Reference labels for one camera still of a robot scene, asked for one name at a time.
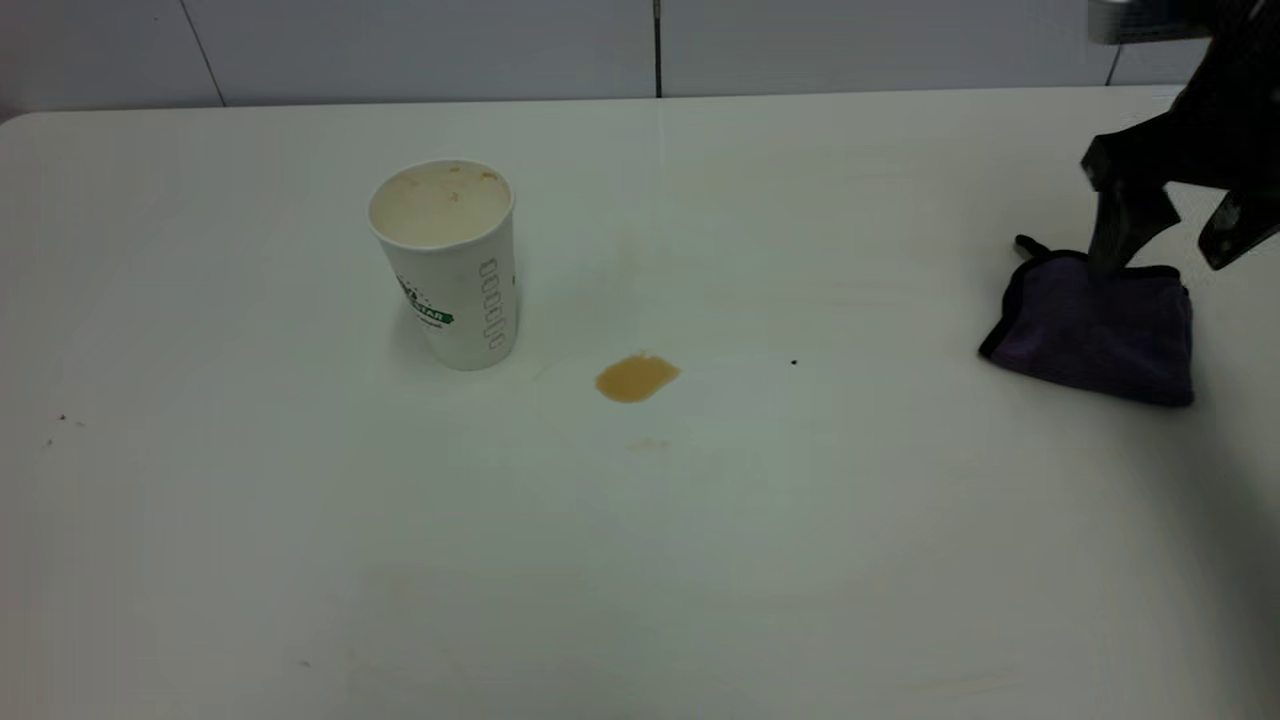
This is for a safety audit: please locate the white paper coffee cup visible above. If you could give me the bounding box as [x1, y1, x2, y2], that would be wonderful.
[367, 160, 518, 372]

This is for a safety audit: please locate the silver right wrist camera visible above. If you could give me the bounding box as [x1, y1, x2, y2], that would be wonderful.
[1087, 0, 1226, 45]

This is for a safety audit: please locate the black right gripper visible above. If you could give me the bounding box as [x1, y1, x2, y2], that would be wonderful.
[1080, 0, 1280, 279]

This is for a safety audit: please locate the purple microfiber cloth black trim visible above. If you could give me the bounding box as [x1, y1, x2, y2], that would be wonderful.
[977, 235, 1195, 408]

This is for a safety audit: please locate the brown coffee spill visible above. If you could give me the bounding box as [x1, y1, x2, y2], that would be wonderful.
[595, 352, 682, 404]

